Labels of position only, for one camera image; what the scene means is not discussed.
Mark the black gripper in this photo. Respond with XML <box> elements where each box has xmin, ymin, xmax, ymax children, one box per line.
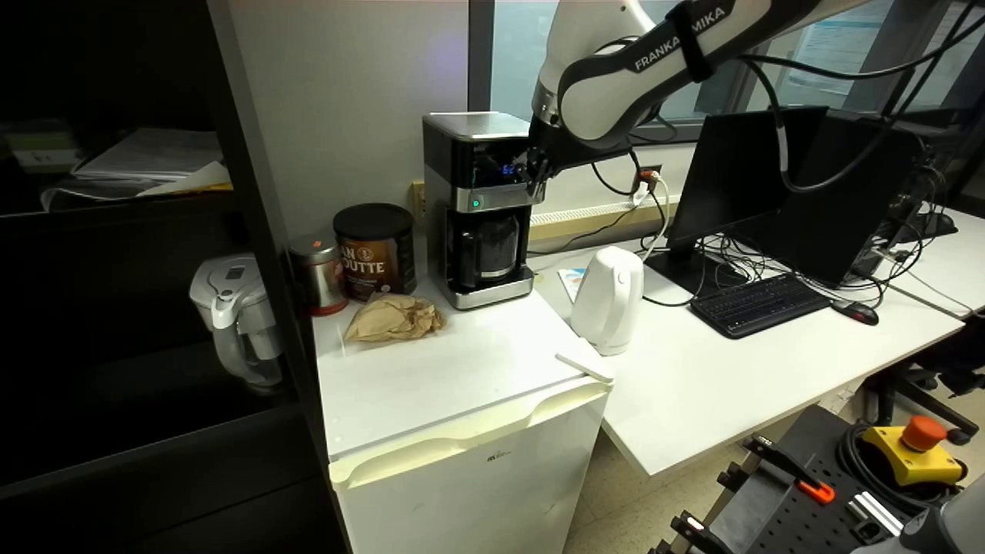
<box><xmin>513</xmin><ymin>113</ymin><xmax>578</xmax><ymax>202</ymax></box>

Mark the black silver coffee machine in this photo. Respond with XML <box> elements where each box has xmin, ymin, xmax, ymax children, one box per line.
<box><xmin>421</xmin><ymin>109</ymin><xmax>539</xmax><ymax>314</ymax></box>

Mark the dark brown coffee can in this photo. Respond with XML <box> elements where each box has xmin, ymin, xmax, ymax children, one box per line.
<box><xmin>331</xmin><ymin>200</ymin><xmax>417</xmax><ymax>306</ymax></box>

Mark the yellow red emergency stop button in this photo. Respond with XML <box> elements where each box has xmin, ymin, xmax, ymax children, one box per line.
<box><xmin>859</xmin><ymin>412</ymin><xmax>968</xmax><ymax>489</ymax></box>

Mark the white blue paper packet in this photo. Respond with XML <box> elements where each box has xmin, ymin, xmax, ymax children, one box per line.
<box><xmin>550</xmin><ymin>260</ymin><xmax>595</xmax><ymax>306</ymax></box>

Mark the white electric kettle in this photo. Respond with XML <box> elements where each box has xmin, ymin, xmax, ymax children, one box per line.
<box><xmin>567</xmin><ymin>244</ymin><xmax>647</xmax><ymax>361</ymax></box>

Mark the brown paper bag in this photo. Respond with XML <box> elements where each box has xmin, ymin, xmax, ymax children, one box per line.
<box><xmin>339</xmin><ymin>291</ymin><xmax>449</xmax><ymax>348</ymax></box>

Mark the black computer keyboard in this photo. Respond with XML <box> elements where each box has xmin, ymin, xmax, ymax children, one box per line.
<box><xmin>690</xmin><ymin>273</ymin><xmax>833</xmax><ymax>342</ymax></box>

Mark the white mini fridge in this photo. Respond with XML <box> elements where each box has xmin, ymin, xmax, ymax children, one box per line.
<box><xmin>309</xmin><ymin>273</ymin><xmax>616</xmax><ymax>554</ymax></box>

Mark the black monitor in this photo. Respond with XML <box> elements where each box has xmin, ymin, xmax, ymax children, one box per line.
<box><xmin>643</xmin><ymin>104</ymin><xmax>927</xmax><ymax>302</ymax></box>

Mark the white water filter pitcher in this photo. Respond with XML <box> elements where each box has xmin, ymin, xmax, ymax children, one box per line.
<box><xmin>185</xmin><ymin>252</ymin><xmax>285</xmax><ymax>398</ymax></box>

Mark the black computer mouse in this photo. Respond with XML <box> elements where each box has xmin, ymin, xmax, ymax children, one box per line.
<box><xmin>830</xmin><ymin>298</ymin><xmax>882</xmax><ymax>328</ymax></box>

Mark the stack of papers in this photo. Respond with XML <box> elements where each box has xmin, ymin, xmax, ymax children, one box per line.
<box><xmin>39</xmin><ymin>123</ymin><xmax>236</xmax><ymax>211</ymax></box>

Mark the black perforated board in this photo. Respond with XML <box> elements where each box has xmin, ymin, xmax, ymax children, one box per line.
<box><xmin>650</xmin><ymin>403</ymin><xmax>927</xmax><ymax>554</ymax></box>

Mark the black chair base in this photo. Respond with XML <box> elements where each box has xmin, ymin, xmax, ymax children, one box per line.
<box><xmin>865</xmin><ymin>342</ymin><xmax>985</xmax><ymax>446</ymax></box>

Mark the black shelf unit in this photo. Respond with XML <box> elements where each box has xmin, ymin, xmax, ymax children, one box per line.
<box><xmin>0</xmin><ymin>0</ymin><xmax>350</xmax><ymax>554</ymax></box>

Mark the thin black cable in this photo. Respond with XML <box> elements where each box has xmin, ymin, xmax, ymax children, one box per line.
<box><xmin>533</xmin><ymin>150</ymin><xmax>670</xmax><ymax>258</ymax></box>

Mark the desk cable bundle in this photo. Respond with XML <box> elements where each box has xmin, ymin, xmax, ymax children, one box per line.
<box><xmin>694</xmin><ymin>232</ymin><xmax>798</xmax><ymax>289</ymax></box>

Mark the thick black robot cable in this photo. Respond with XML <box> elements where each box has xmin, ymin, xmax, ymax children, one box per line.
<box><xmin>734</xmin><ymin>0</ymin><xmax>985</xmax><ymax>197</ymax></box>

